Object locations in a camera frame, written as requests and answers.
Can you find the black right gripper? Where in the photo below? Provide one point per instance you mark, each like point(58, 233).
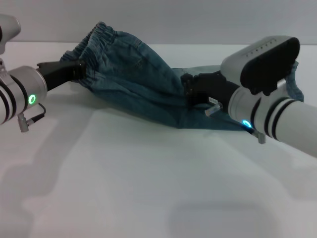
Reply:
point(218, 86)

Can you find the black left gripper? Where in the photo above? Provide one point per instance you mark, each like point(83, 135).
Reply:
point(58, 73)

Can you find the blue denim shorts with cartoon print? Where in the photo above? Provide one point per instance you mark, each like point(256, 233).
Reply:
point(138, 81)

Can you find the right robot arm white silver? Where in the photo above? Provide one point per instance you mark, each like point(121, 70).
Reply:
point(284, 119)

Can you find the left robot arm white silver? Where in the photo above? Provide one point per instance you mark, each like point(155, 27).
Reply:
point(22, 91)

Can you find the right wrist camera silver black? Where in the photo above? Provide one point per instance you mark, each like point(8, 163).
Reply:
point(265, 62)

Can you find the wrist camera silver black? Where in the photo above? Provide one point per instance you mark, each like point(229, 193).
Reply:
point(265, 62)
point(8, 31)

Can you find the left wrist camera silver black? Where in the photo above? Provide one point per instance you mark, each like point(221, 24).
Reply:
point(8, 31)

